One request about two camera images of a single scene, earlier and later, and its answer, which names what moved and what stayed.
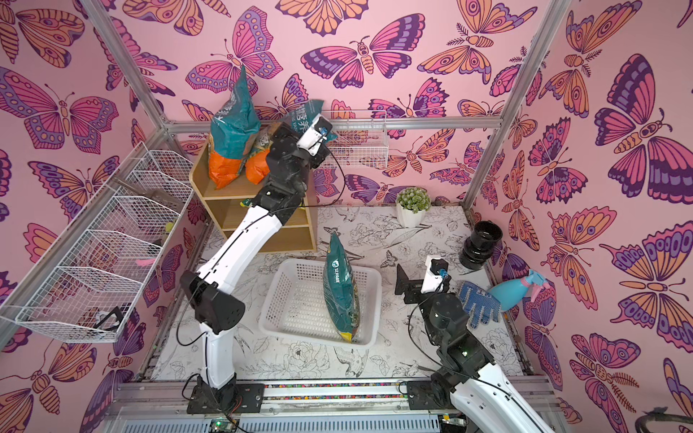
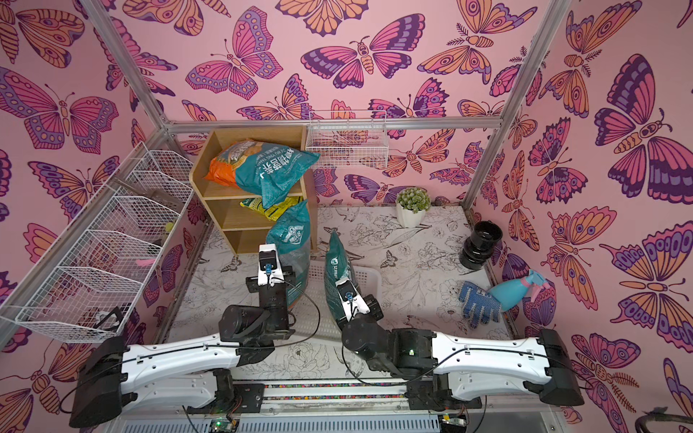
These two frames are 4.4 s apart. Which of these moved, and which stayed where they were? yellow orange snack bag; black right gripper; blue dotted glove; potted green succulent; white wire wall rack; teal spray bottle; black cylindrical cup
Moved: yellow orange snack bag; black right gripper
Stayed: teal spray bottle; blue dotted glove; white wire wall rack; black cylindrical cup; potted green succulent
